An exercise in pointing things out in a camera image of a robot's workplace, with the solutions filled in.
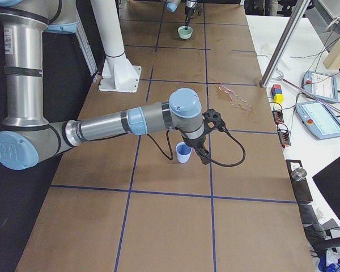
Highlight near teach pendant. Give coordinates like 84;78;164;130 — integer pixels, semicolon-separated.
295;101;340;140

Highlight light green bowl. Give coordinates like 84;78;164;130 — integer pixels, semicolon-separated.
177;26;193;40

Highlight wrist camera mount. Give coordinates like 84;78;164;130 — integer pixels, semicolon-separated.
202;109;226;135

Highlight black metal base plate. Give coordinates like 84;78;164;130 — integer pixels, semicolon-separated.
286;159;313;205

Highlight blue cube block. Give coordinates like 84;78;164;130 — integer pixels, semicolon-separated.
271;88;283;96

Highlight red cube block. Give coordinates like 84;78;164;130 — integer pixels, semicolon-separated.
271;84;281;90

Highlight teach pendant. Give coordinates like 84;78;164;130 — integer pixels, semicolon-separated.
295;101;340;140
301;70;339;103

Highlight yellow cube block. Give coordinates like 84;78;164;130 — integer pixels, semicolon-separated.
273;93;284;104

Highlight blue-grey plastic cup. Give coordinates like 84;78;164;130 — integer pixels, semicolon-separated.
176;142;192;163

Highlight silver metal cylinder weight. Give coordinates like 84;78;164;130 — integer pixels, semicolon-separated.
291;167;307;181

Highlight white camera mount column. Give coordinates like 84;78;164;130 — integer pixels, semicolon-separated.
91;0;142;93

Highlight aluminium frame post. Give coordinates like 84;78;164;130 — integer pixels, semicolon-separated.
260;0;310;88

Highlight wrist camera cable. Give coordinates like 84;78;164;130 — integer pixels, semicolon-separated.
147;126;247;168

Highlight far teach pendant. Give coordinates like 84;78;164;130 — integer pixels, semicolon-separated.
301;70;339;103

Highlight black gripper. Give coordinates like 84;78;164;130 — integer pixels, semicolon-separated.
184;6;197;30
186;136;210;165

